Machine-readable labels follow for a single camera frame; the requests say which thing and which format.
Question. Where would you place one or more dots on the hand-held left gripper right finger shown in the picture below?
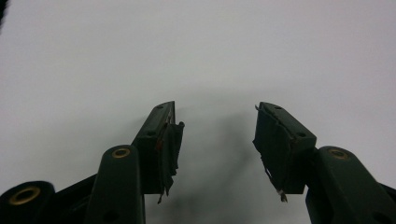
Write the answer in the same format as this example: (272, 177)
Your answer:
(286, 146)

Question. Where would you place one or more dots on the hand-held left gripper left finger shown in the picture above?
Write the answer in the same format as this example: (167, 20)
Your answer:
(154, 146)

